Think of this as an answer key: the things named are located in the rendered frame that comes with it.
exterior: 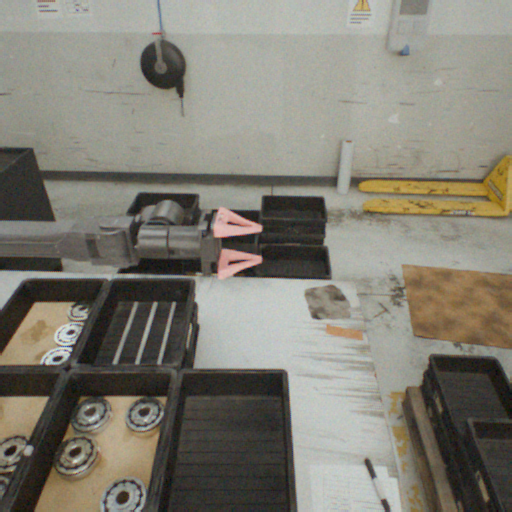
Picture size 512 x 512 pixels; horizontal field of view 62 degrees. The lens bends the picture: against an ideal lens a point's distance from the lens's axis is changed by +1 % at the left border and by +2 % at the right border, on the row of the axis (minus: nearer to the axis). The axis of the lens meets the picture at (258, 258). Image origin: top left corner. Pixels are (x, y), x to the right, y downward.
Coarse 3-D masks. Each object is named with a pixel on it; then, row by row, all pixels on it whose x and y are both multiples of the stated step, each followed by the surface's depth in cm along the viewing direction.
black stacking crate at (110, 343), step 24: (120, 288) 150; (144, 288) 150; (168, 288) 150; (120, 312) 150; (144, 312) 150; (168, 312) 150; (192, 312) 147; (96, 336) 133; (120, 336) 140; (168, 336) 141; (96, 360) 132; (120, 360) 132; (144, 360) 132; (168, 360) 132
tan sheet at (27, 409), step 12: (24, 396) 121; (36, 396) 121; (48, 396) 121; (12, 408) 118; (24, 408) 118; (36, 408) 118; (0, 420) 115; (12, 420) 115; (24, 420) 115; (36, 420) 115; (0, 432) 112; (12, 432) 112; (24, 432) 113
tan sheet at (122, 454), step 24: (120, 408) 118; (72, 432) 112; (120, 432) 112; (120, 456) 107; (144, 456) 107; (48, 480) 102; (96, 480) 102; (144, 480) 102; (48, 504) 98; (72, 504) 98; (96, 504) 98; (120, 504) 98
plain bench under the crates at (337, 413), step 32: (0, 288) 181; (224, 288) 181; (256, 288) 181; (288, 288) 181; (352, 288) 181; (224, 320) 165; (256, 320) 165; (288, 320) 165; (320, 320) 165; (352, 320) 165; (224, 352) 152; (256, 352) 152; (288, 352) 152; (320, 352) 152; (352, 352) 152; (320, 384) 141; (352, 384) 141; (320, 416) 131; (352, 416) 131; (384, 416) 131; (320, 448) 123; (352, 448) 123; (384, 448) 123
